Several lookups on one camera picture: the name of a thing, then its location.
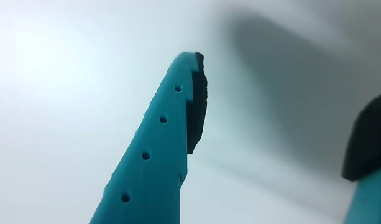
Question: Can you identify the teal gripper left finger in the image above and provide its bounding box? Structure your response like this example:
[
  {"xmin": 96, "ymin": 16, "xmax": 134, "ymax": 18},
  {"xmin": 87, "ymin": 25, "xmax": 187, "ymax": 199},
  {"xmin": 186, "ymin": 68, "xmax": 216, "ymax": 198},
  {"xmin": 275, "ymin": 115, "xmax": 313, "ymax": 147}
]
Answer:
[{"xmin": 88, "ymin": 51, "xmax": 209, "ymax": 224}]

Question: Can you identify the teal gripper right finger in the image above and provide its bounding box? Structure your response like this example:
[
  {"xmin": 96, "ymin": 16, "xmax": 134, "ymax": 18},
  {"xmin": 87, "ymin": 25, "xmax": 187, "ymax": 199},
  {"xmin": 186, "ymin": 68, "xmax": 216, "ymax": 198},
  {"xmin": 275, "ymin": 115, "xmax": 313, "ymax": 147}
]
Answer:
[{"xmin": 341, "ymin": 90, "xmax": 381, "ymax": 224}]

